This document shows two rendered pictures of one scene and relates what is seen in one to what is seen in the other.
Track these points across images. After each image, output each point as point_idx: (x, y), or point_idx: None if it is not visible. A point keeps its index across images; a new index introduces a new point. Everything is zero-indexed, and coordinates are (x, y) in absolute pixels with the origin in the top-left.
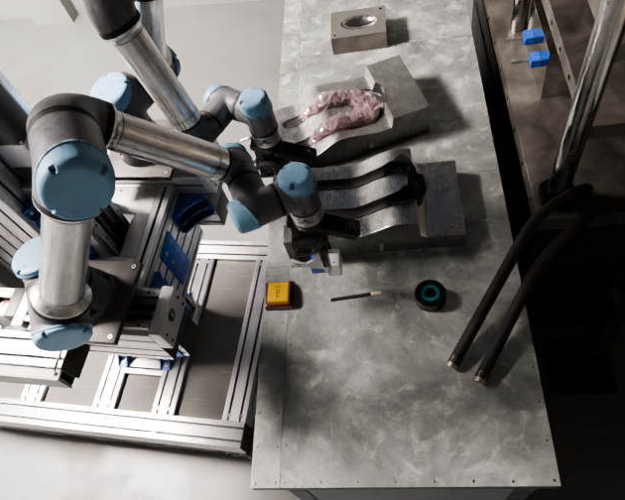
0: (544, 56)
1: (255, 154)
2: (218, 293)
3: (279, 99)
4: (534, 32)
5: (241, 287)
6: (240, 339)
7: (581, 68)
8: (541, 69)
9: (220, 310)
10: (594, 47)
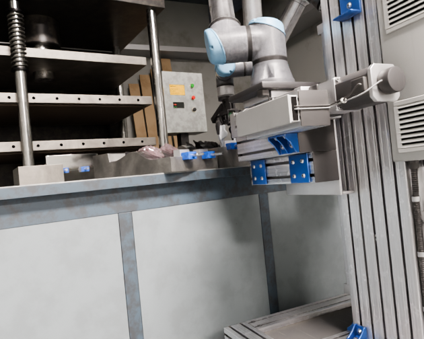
0: (89, 161)
1: (233, 106)
2: (320, 336)
3: (134, 175)
4: (63, 167)
5: (295, 329)
6: (336, 305)
7: (161, 99)
8: (91, 171)
9: (332, 327)
10: (162, 87)
